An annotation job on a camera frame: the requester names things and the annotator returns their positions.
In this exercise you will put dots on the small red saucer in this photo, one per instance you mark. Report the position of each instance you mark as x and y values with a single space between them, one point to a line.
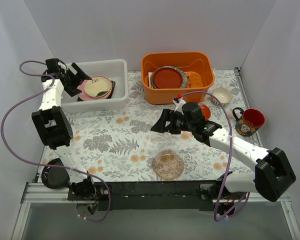
205 110

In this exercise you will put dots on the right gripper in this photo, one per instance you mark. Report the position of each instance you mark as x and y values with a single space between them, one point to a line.
167 121

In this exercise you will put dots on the pink glass square plate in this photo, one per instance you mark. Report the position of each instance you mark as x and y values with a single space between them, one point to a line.
168 165

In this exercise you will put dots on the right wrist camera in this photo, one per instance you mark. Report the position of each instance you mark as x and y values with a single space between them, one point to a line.
192 113

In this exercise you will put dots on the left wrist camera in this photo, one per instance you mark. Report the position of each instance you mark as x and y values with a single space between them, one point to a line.
53 66

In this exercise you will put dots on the black skull mug red inside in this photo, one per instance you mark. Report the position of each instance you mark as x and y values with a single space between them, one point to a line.
248 121

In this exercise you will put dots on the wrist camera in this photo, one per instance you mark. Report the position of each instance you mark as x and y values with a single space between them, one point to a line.
192 113
53 66

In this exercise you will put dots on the red plate in orange bin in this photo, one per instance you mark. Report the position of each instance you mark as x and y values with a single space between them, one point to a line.
168 77

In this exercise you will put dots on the orange plastic bin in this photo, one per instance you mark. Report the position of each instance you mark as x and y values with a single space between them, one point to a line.
196 66

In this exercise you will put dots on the black round plate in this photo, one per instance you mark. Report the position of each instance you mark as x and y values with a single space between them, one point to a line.
55 178

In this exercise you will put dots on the floral table mat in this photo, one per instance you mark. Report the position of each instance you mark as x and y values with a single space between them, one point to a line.
118 145

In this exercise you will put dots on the white patterned bowl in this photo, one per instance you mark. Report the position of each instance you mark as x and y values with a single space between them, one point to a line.
223 95

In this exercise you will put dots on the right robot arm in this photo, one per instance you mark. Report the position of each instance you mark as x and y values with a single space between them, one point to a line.
271 173

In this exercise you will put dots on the white plastic bin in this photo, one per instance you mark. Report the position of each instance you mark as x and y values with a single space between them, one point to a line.
115 70

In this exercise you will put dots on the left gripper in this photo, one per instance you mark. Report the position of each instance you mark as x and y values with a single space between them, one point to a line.
69 78

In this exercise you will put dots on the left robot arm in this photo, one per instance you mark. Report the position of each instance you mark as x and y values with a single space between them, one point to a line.
55 130

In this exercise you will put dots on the black square floral plate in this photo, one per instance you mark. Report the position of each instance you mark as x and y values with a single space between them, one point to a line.
113 87

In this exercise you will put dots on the cream plate with dark patch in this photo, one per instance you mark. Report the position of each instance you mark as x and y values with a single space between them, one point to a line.
97 87

